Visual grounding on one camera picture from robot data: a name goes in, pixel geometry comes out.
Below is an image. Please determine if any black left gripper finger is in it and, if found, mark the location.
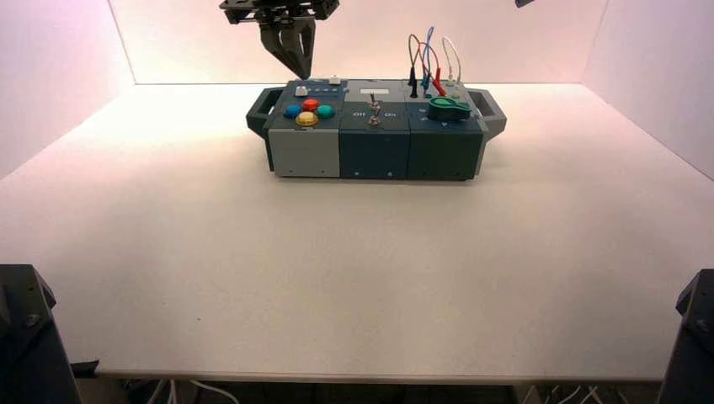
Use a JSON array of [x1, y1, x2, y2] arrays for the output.
[[258, 23, 306, 80], [281, 18, 317, 81]]

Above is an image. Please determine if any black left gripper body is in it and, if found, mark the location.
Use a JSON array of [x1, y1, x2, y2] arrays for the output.
[[219, 0, 340, 27]]

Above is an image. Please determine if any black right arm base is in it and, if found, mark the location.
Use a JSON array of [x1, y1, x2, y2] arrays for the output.
[[658, 268, 714, 404]]

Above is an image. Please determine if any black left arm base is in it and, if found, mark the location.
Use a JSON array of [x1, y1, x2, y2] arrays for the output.
[[0, 263, 85, 404]]

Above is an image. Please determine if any grey and teal control box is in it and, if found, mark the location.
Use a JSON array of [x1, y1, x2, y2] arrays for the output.
[[246, 77, 508, 182]]

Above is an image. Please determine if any green rotary knob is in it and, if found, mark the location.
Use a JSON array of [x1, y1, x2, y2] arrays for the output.
[[428, 96, 472, 122]]

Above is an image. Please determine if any blue patch cable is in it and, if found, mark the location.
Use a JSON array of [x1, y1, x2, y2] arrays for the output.
[[420, 25, 436, 92]]

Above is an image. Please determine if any white patch cable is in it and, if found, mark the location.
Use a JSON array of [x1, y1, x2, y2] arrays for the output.
[[441, 35, 463, 87]]

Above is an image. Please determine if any white cable under table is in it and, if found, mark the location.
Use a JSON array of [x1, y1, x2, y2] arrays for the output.
[[188, 380, 242, 404], [145, 380, 179, 404], [557, 385, 602, 404]]

